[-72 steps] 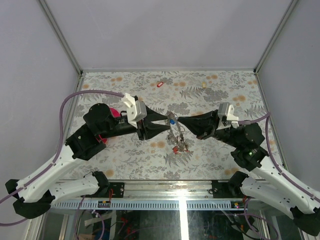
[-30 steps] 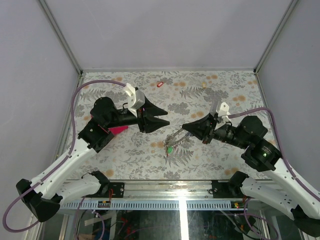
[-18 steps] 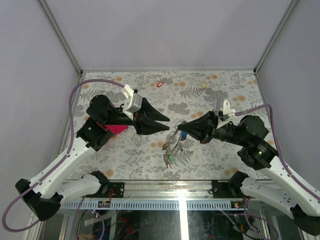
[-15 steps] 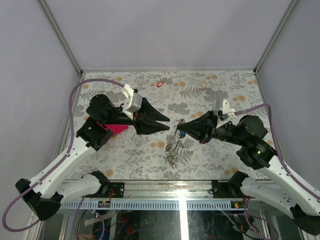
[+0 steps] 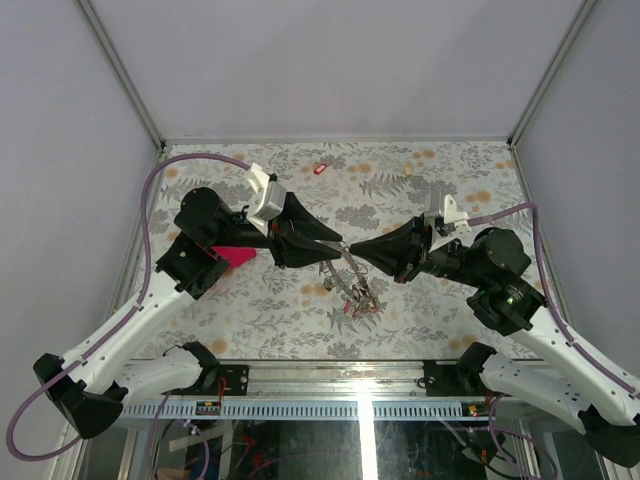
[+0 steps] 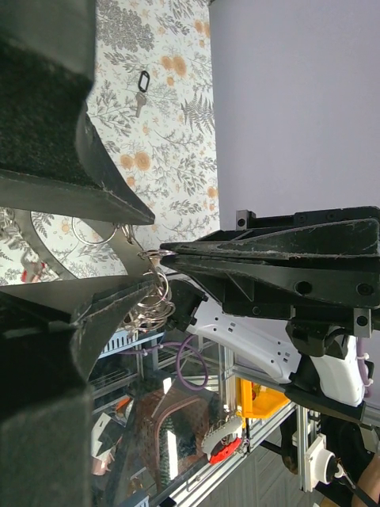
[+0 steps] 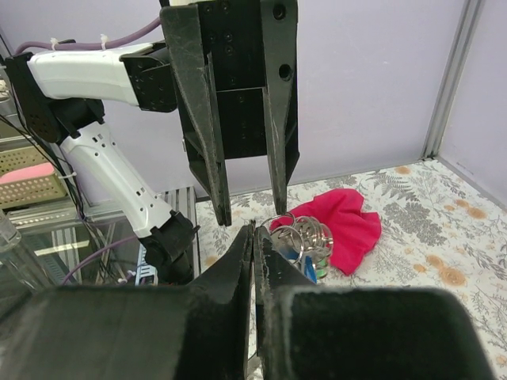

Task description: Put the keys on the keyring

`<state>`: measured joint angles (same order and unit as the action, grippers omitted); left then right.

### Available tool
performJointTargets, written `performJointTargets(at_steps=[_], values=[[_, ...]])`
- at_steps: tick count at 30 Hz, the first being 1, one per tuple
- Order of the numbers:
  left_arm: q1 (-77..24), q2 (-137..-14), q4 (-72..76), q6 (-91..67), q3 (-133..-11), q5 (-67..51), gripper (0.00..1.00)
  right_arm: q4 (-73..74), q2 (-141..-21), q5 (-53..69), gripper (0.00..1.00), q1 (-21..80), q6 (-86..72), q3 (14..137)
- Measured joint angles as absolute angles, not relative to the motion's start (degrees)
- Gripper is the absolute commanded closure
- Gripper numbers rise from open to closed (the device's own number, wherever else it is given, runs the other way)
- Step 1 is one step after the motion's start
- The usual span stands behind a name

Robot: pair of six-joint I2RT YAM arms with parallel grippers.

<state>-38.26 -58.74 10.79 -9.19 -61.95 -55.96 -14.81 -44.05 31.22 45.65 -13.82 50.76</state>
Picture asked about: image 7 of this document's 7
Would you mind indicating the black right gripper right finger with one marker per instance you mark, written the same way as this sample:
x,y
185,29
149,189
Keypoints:
x,y
311,331

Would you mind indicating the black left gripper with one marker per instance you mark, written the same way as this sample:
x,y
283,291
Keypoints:
x,y
219,70

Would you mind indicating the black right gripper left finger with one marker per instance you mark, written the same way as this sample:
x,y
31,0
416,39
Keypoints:
x,y
196,331

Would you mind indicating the large metal keyring with keys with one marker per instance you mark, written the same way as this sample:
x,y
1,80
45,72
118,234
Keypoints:
x,y
304,241

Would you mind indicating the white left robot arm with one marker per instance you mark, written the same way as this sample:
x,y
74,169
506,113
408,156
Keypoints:
x,y
61,91

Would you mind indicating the crumpled pink cloth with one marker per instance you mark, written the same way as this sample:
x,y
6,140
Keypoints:
x,y
355,231

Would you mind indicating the perforated beige basket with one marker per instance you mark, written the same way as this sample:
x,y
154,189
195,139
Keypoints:
x,y
28,178

